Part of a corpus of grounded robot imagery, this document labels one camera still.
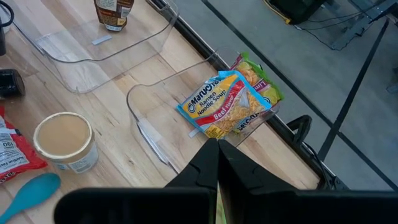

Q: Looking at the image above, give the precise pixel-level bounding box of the black clamp bracket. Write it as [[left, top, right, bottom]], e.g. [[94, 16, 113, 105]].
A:
[[285, 114, 313, 147]]

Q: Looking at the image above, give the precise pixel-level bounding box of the black metal rig frame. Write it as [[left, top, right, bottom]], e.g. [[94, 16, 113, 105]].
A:
[[146, 0, 352, 191]]

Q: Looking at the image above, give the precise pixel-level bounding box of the red ramen noodle packet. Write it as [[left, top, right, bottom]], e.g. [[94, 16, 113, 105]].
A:
[[0, 105, 49, 184]]

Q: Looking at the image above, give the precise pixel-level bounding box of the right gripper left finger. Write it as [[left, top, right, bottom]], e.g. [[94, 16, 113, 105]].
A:
[[164, 138, 218, 191]]

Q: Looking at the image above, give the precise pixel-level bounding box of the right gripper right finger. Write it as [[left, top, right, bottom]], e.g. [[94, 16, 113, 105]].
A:
[[217, 139, 298, 224]]

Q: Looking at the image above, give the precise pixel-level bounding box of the teal plastic spoon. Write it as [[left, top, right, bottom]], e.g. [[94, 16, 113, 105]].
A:
[[0, 172, 62, 223]]

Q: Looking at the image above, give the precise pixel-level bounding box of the black equipment stand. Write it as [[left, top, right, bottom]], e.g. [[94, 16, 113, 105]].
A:
[[269, 0, 398, 52]]

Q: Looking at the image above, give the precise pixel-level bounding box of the blue beef ramen packet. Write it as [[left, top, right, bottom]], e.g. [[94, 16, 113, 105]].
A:
[[176, 70, 273, 140]]

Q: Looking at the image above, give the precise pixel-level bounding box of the lime chili shrimp ramen packet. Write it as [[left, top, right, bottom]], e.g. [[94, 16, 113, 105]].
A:
[[229, 52, 284, 134]]

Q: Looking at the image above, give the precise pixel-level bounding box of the brown snack pouch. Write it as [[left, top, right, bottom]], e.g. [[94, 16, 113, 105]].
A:
[[93, 0, 135, 32]]

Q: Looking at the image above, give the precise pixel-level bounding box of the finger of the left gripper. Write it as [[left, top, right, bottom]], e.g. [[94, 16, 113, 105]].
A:
[[0, 17, 7, 57]]

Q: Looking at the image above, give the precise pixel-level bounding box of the clear plastic bin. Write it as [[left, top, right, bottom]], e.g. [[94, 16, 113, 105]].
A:
[[12, 0, 180, 94], [126, 46, 280, 175]]

